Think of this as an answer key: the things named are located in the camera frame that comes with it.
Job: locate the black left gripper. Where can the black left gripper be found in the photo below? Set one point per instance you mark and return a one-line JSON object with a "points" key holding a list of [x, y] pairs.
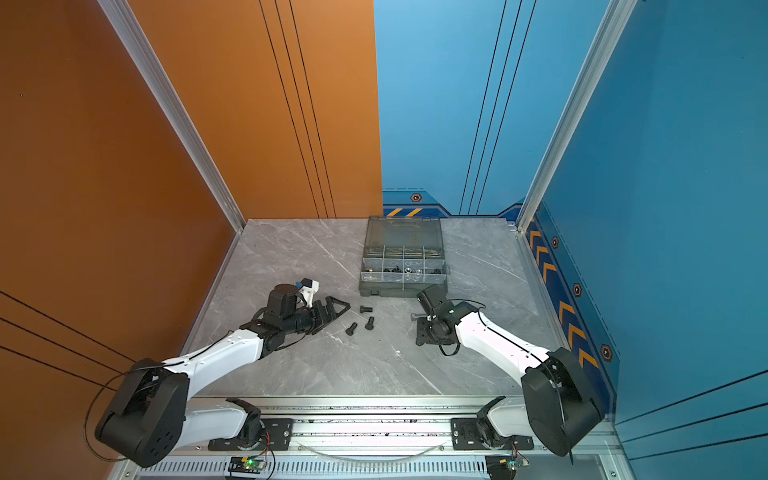
{"points": [[329, 302]]}

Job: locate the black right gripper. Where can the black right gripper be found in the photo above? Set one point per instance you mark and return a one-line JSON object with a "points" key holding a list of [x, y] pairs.
{"points": [[422, 337]]}

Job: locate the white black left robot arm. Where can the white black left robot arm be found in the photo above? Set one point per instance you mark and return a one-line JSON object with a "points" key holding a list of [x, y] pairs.
{"points": [[150, 415]]}

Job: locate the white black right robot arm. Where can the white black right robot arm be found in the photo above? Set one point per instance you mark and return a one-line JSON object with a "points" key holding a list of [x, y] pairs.
{"points": [[559, 404]]}

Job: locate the clear grey compartment organizer box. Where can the clear grey compartment organizer box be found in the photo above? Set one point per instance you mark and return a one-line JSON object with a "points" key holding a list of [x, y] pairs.
{"points": [[402, 256]]}

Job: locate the small right circuit board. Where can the small right circuit board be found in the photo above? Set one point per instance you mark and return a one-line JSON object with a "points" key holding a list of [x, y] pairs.
{"points": [[505, 467]]}

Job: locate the green circuit board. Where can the green circuit board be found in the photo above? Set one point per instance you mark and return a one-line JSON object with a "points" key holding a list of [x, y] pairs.
{"points": [[246, 467]]}

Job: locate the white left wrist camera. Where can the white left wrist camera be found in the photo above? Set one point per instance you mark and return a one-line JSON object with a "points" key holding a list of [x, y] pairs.
{"points": [[307, 289]]}

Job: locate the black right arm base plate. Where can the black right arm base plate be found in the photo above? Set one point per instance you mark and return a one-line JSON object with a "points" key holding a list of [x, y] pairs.
{"points": [[466, 434]]}

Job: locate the aluminium front rail frame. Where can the aluminium front rail frame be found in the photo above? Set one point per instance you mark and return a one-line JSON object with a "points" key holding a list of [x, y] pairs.
{"points": [[409, 437]]}

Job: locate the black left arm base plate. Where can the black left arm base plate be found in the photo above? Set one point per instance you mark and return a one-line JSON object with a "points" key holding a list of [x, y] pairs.
{"points": [[274, 434]]}

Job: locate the left aluminium frame post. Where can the left aluminium frame post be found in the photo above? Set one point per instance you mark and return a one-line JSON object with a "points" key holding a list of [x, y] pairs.
{"points": [[126, 25]]}

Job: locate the aluminium corner frame post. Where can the aluminium corner frame post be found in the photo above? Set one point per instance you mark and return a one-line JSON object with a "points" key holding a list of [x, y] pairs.
{"points": [[609, 32]]}

